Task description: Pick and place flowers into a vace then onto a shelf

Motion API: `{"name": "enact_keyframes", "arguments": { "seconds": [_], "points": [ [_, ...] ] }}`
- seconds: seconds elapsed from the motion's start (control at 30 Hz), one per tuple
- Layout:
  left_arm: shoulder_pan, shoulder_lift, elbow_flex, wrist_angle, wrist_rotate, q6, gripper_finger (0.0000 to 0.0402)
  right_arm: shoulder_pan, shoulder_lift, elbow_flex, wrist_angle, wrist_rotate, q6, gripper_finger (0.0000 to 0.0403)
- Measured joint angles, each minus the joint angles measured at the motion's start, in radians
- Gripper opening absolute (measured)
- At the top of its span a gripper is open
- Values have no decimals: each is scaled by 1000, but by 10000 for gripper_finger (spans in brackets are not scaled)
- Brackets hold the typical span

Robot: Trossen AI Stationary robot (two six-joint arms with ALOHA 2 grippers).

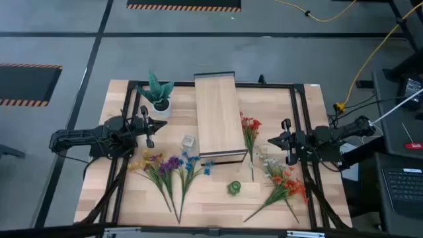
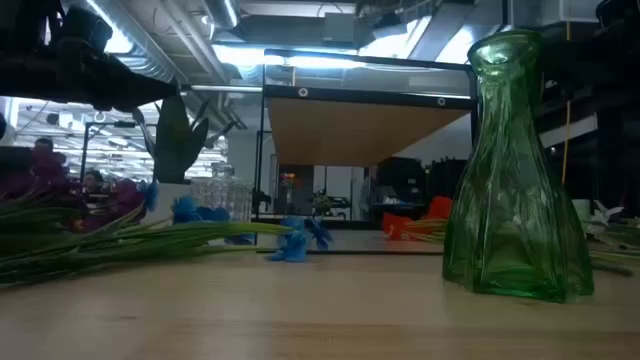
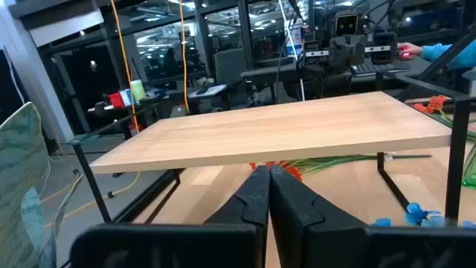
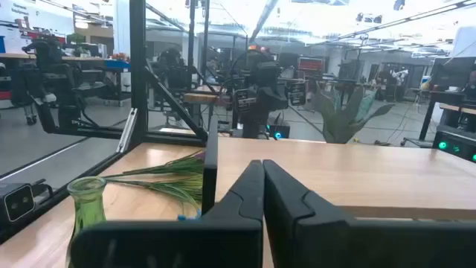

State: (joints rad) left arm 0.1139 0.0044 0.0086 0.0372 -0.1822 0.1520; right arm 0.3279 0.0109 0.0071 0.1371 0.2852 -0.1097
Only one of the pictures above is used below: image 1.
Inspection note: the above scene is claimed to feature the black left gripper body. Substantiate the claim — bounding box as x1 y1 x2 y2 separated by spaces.
133 105 155 149

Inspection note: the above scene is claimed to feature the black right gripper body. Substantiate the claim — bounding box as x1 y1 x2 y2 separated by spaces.
282 118 308 166

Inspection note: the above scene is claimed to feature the yellow and purple flower bunch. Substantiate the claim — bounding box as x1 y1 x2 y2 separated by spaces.
142 149 165 173

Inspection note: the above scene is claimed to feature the red flower bunch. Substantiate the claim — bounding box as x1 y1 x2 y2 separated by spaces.
239 111 262 182

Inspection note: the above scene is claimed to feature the clear crystal glass vase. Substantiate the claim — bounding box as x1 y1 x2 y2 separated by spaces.
180 134 196 149

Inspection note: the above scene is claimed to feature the orange flower bunch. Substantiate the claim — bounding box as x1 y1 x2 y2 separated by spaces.
243 170 310 223

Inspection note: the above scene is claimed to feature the blue flower bunch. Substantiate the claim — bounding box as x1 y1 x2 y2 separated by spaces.
178 150 215 223

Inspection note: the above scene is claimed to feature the green glass vase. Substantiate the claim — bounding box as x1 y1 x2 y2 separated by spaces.
227 180 242 196

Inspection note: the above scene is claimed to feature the green plant in white pot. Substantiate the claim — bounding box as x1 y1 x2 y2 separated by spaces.
136 70 175 115

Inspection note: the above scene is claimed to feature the dark grey desk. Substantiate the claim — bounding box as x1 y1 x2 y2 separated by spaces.
372 67 423 160
340 137 423 238

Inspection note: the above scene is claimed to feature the black laptop keyboard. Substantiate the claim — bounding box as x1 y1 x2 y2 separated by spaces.
381 167 423 219

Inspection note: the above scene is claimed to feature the black mat with hazard stripes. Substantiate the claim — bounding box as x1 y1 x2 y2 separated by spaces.
126 0 242 13
0 63 63 107

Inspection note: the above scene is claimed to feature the black device with screen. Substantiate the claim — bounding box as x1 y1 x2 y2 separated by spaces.
398 75 423 112

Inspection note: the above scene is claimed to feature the black crossbar with silver brackets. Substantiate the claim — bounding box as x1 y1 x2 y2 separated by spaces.
0 223 423 238

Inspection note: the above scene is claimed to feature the black metal table frame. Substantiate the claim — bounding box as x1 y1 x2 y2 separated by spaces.
77 80 353 231

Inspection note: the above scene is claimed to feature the wooden shelf with black frame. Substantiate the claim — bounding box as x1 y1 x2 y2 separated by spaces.
193 71 249 165

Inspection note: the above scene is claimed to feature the yellow extension cable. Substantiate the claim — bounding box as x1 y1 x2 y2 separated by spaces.
333 1 423 113
274 0 358 23

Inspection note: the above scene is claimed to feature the thick white cable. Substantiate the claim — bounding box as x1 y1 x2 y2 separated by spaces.
369 88 423 127

